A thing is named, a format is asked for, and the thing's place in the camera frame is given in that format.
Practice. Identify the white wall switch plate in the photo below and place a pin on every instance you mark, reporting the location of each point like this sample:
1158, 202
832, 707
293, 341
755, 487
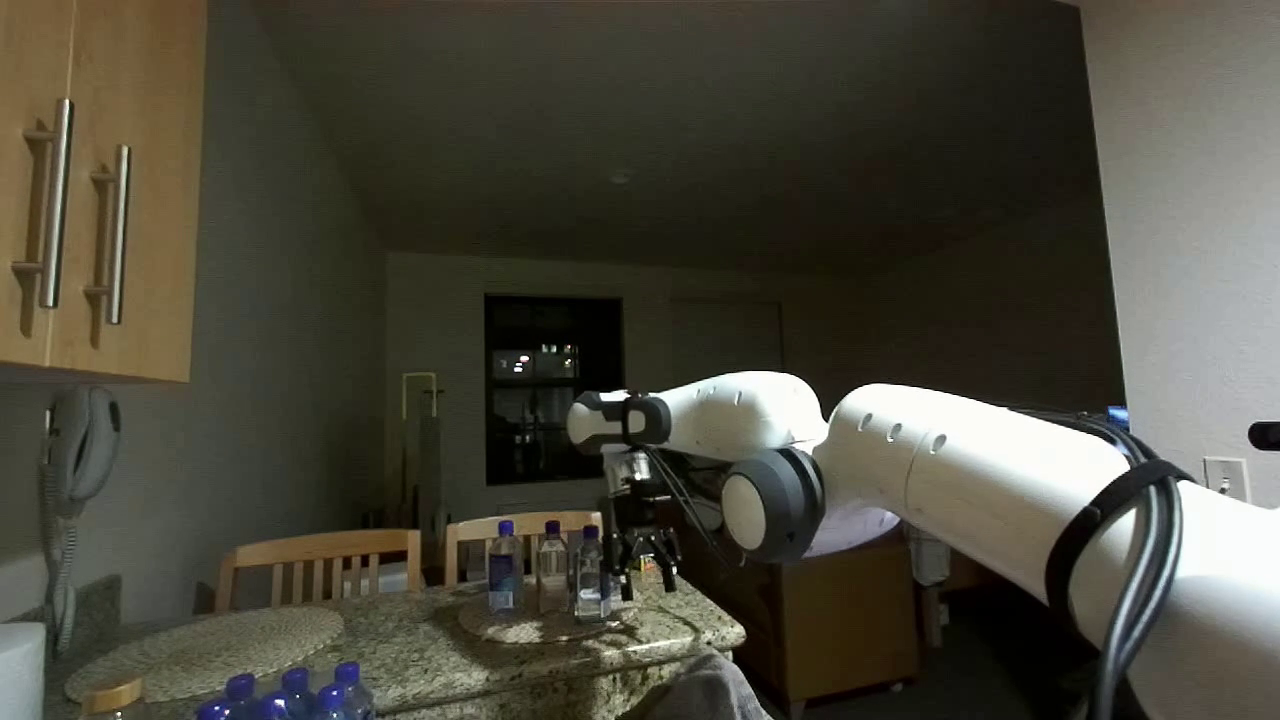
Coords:
1225, 478

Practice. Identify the pale cloth bundle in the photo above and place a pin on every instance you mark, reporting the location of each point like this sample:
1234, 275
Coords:
860, 530

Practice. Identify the grey draped cloth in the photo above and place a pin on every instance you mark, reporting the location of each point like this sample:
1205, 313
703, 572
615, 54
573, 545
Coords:
714, 689

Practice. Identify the white standing frame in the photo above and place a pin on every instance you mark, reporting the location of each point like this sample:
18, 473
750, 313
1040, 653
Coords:
424, 452

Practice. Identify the wooden side cabinet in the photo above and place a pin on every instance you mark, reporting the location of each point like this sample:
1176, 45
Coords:
854, 620

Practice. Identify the dark window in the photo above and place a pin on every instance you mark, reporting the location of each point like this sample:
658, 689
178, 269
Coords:
552, 385

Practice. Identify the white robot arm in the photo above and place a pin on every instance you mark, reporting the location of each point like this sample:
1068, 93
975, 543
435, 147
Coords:
963, 467

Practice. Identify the blue cap water bottle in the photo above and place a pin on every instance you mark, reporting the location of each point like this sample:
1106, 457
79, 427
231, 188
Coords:
501, 571
293, 694
240, 699
345, 689
590, 572
550, 564
213, 709

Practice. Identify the grey cloth towel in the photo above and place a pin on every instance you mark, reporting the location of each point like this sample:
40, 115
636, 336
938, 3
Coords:
651, 606

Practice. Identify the wooden chair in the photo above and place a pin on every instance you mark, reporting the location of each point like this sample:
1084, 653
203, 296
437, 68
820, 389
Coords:
467, 545
323, 564

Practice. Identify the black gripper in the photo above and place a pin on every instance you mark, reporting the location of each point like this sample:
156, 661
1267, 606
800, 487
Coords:
641, 513

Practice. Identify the small tan round jar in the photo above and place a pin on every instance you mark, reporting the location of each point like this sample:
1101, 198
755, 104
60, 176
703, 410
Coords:
112, 694

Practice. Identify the light wood cabinet door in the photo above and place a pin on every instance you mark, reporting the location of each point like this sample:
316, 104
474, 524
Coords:
160, 187
26, 174

